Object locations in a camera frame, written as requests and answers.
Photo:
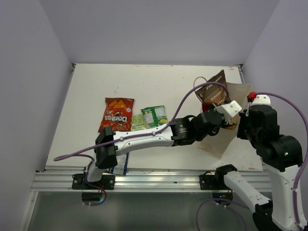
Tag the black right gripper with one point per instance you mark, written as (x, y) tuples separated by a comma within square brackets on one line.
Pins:
[(244, 116)]

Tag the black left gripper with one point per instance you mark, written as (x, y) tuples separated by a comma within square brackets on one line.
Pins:
[(223, 122)]

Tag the brown Kettle chips bag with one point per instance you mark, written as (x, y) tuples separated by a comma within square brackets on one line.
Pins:
[(212, 95)]

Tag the green snack bag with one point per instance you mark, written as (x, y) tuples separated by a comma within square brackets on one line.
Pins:
[(154, 116)]

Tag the red Doritos chip bag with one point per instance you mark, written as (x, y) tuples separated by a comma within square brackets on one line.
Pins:
[(117, 114)]

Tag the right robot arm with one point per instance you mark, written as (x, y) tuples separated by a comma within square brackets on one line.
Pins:
[(282, 156)]

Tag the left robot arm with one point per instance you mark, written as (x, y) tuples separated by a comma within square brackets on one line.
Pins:
[(181, 132)]

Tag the small light green packet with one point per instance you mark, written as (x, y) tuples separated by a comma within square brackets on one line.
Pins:
[(138, 123)]

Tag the blue cookie packet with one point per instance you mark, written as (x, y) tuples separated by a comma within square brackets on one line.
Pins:
[(121, 167)]

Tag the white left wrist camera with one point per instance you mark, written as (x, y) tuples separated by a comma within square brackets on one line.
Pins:
[(229, 110)]

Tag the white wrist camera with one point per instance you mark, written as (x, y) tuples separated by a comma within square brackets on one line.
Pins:
[(258, 99), (229, 110)]

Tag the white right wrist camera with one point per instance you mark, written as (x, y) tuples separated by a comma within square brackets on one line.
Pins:
[(258, 99)]

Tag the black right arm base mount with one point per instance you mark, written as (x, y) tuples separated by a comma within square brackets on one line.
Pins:
[(213, 182)]

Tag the aluminium table frame rail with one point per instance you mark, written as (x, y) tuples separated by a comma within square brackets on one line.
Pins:
[(161, 170)]

